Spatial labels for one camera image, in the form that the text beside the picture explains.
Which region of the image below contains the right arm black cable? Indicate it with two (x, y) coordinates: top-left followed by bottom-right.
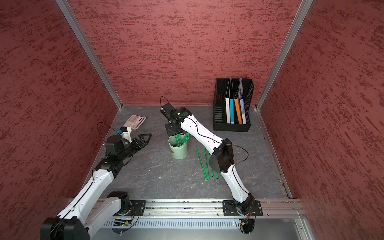
(159, 95), (250, 169)

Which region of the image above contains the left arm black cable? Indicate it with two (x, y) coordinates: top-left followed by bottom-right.
(96, 121), (121, 142)

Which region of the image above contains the green straw upright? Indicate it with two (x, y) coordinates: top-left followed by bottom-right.
(176, 135), (181, 147)

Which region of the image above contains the orange spine folder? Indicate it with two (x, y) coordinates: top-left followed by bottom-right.
(234, 90), (243, 124)

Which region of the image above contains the aluminium corner post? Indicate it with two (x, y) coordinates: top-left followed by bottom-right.
(56, 0), (124, 110)
(256, 0), (313, 112)

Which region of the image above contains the blue spine folder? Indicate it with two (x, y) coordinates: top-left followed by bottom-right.
(229, 78), (235, 124)

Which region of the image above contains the aluminium mounting rail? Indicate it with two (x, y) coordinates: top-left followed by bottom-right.
(134, 199), (306, 219)

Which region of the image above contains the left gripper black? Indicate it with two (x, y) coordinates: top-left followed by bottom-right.
(118, 133), (152, 160)

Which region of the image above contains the left aluminium corner post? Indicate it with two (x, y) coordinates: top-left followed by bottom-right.
(56, 0), (124, 110)

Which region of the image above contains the black mesh file organizer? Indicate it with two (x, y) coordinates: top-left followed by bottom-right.
(213, 78), (254, 132)

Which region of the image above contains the right aluminium corner post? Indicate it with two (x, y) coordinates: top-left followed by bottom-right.
(256, 0), (313, 112)

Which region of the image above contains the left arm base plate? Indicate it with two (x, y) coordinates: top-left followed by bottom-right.
(130, 200), (147, 217)

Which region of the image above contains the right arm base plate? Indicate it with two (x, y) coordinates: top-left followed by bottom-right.
(222, 200), (264, 218)

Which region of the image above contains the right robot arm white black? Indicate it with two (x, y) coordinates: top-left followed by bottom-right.
(161, 103), (255, 216)

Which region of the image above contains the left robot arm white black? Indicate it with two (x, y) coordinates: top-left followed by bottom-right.
(40, 132), (152, 240)

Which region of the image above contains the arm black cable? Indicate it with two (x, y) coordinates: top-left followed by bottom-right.
(96, 121), (121, 142)
(159, 95), (250, 169)

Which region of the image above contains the pale green storage cup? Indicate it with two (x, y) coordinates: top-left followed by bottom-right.
(168, 135), (188, 160)

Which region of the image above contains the light blue folder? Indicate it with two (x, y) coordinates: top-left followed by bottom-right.
(238, 77), (247, 125)

